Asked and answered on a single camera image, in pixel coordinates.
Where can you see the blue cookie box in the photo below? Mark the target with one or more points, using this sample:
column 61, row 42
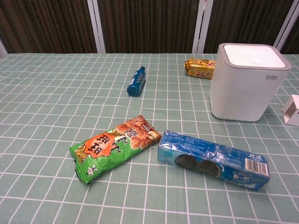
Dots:
column 210, row 158

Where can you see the white trash bin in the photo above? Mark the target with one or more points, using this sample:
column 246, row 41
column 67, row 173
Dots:
column 243, row 88

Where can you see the green checked tablecloth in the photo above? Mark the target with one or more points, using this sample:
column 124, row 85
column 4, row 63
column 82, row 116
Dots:
column 70, row 105

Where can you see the white small box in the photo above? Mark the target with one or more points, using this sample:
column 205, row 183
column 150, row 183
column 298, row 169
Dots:
column 292, row 110

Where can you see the green snack bag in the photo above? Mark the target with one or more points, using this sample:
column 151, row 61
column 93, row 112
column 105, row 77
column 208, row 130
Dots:
column 112, row 147

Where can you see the dark slatted partition screen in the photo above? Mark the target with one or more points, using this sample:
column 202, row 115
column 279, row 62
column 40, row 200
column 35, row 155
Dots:
column 144, row 25

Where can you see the gold biscuit packet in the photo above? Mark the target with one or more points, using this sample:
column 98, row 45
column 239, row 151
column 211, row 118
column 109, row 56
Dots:
column 200, row 68

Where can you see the blue plastic bottle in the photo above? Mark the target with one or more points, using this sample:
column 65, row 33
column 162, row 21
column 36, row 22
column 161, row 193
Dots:
column 137, row 81

